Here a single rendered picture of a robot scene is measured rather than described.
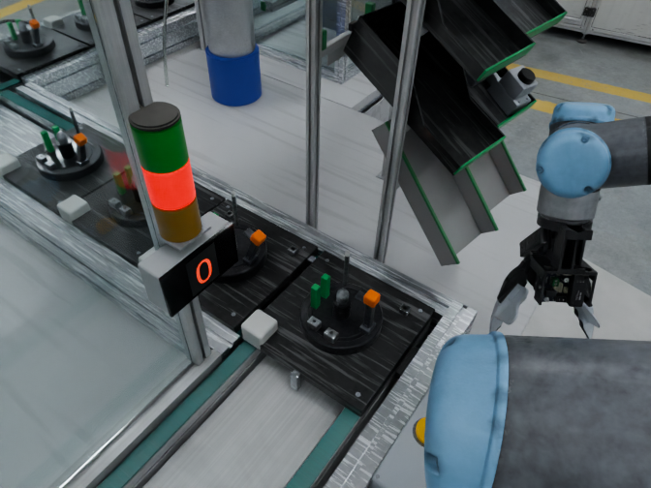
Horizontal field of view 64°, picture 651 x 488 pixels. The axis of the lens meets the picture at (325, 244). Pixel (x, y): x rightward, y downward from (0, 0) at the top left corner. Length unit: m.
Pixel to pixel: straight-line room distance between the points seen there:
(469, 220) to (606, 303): 0.35
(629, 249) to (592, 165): 2.18
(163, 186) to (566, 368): 0.42
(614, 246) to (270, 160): 1.84
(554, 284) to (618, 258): 1.95
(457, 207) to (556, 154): 0.43
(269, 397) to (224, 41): 1.03
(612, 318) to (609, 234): 1.65
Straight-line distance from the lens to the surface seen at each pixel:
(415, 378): 0.88
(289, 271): 0.97
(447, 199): 1.02
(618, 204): 3.05
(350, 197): 1.30
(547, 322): 1.14
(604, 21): 4.71
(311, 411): 0.87
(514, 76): 1.01
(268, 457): 0.84
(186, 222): 0.61
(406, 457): 0.81
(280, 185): 1.34
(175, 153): 0.56
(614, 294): 1.26
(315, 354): 0.86
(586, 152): 0.63
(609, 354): 0.33
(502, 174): 1.17
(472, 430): 0.32
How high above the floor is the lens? 1.69
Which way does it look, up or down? 45 degrees down
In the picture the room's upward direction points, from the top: 2 degrees clockwise
